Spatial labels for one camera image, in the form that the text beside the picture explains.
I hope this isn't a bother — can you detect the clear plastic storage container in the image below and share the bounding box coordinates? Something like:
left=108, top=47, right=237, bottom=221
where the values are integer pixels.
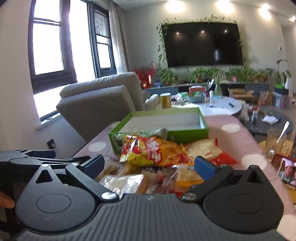
left=273, top=91, right=295, bottom=110

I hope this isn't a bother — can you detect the narrow dark-framed window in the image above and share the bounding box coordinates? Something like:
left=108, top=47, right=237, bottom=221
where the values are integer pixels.
left=88, top=2, right=118, bottom=77

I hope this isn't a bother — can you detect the tall leafy potted plant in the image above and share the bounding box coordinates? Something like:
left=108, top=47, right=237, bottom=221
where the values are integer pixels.
left=266, top=59, right=292, bottom=87

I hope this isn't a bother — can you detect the open cardboard box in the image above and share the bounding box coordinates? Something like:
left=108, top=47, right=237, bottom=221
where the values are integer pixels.
left=228, top=88, right=255, bottom=98

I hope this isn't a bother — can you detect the wall-mounted black television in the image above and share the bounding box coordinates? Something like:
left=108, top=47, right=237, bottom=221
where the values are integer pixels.
left=162, top=22, right=244, bottom=68

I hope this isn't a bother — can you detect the red flower decoration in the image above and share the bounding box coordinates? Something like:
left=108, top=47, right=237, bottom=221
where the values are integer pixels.
left=134, top=62, right=160, bottom=88

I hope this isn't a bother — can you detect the clear bread packet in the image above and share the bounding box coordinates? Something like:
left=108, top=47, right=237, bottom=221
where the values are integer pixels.
left=99, top=174, right=159, bottom=195

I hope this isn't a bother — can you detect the metal spoon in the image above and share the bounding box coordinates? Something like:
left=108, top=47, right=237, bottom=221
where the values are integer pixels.
left=276, top=121, right=291, bottom=142

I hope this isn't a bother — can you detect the person's left hand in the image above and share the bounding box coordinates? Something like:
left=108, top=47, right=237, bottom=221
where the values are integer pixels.
left=0, top=191, right=15, bottom=209

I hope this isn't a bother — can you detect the green seaweed snack packet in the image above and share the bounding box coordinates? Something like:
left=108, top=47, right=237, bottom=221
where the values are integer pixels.
left=111, top=128, right=167, bottom=154

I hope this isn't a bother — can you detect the wide potted plant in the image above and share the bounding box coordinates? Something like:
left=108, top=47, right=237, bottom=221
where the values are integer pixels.
left=189, top=67, right=223, bottom=83

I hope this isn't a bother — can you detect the green cardboard box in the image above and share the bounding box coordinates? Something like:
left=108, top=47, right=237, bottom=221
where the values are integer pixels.
left=108, top=107, right=210, bottom=154

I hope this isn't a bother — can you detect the bushy potted plant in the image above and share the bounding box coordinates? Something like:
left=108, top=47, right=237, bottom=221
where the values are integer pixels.
left=157, top=68, right=179, bottom=87

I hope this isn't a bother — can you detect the row of potted plants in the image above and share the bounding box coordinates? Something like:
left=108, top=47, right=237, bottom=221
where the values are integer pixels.
left=226, top=65, right=269, bottom=83

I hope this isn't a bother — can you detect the grey curtain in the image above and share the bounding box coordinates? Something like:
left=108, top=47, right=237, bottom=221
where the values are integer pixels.
left=108, top=0, right=134, bottom=75

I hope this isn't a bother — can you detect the drinking glass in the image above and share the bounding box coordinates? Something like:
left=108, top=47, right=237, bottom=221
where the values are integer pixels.
left=265, top=128, right=289, bottom=162

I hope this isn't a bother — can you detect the cream sofa cushion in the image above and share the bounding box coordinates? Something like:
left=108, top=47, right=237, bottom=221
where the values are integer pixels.
left=144, top=94, right=162, bottom=111

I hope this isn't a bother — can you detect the phone with red case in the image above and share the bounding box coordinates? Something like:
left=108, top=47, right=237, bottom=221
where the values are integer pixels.
left=270, top=153, right=296, bottom=186

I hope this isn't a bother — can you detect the glass vase with plant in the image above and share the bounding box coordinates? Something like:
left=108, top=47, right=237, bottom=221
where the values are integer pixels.
left=212, top=72, right=226, bottom=97

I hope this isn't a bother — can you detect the beige sofa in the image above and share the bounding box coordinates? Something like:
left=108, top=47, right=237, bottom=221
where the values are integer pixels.
left=56, top=72, right=151, bottom=141

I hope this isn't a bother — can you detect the pile of dark wrappers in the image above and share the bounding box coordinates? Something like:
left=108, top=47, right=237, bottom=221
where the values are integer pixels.
left=171, top=92, right=189, bottom=103

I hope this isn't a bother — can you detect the crumpled white tissue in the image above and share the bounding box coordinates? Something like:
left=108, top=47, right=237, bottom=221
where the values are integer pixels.
left=261, top=115, right=279, bottom=125

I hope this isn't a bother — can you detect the red clear noodle packet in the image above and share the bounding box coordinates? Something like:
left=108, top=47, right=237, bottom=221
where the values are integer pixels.
left=187, top=138, right=237, bottom=165

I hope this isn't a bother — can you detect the yellow can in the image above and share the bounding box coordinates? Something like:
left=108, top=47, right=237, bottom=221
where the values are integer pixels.
left=160, top=93, right=172, bottom=109

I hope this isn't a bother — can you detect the large red yellow snack bag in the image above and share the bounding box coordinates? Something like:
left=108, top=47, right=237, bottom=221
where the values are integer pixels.
left=119, top=134, right=195, bottom=168

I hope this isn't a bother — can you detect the dark marble table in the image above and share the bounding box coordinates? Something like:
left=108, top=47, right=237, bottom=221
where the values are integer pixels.
left=240, top=106, right=295, bottom=136

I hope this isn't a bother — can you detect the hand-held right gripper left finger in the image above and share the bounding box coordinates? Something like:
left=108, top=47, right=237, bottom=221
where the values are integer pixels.
left=28, top=154, right=119, bottom=202

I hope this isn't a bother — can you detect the round white table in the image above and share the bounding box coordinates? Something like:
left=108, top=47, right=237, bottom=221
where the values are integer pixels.
left=159, top=95, right=242, bottom=117

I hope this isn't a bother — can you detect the dark television cabinet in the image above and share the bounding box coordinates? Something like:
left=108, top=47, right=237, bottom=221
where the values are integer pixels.
left=143, top=82, right=270, bottom=96

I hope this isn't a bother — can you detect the green black box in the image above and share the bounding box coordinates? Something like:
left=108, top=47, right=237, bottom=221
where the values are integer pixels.
left=274, top=84, right=290, bottom=95

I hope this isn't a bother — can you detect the yellow wooden side table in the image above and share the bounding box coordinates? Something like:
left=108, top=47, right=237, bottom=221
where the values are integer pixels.
left=257, top=138, right=296, bottom=205

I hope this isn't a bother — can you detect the green ivy vine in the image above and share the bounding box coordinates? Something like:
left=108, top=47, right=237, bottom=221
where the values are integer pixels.
left=156, top=13, right=246, bottom=68

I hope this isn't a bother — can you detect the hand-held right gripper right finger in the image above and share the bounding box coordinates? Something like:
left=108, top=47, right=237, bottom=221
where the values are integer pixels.
left=180, top=156, right=270, bottom=202

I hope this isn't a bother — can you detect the clear plastic bag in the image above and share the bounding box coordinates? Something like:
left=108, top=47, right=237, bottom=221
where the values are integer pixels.
left=240, top=101, right=252, bottom=122

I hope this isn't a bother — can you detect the red tissue box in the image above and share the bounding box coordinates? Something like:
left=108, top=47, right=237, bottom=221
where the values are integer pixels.
left=188, top=85, right=205, bottom=94

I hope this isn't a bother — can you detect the large dark-framed window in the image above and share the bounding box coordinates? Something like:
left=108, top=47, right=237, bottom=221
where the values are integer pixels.
left=27, top=0, right=97, bottom=123

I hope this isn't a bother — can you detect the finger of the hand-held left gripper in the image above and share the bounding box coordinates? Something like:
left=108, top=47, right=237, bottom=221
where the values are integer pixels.
left=0, top=149, right=56, bottom=161
left=7, top=156, right=91, bottom=168

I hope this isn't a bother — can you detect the brown pastry packet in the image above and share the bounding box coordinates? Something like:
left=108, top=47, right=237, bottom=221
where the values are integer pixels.
left=98, top=157, right=126, bottom=181

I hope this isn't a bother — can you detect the blue basket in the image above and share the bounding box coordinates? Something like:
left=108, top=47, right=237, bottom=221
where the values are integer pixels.
left=188, top=91, right=206, bottom=104

